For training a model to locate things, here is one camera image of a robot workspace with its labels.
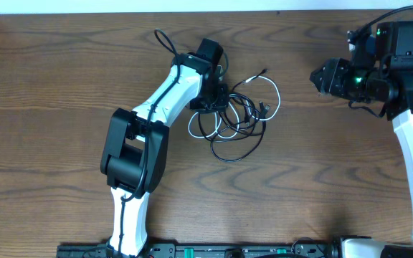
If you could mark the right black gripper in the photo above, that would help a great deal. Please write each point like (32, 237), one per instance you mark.
(334, 79)

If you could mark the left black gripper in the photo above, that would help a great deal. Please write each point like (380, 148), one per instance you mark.
(210, 104)

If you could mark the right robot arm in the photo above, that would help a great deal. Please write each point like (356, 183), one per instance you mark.
(380, 70)

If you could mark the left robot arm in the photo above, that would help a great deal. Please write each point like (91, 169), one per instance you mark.
(136, 146)

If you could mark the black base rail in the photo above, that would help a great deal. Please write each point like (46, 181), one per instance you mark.
(164, 250)

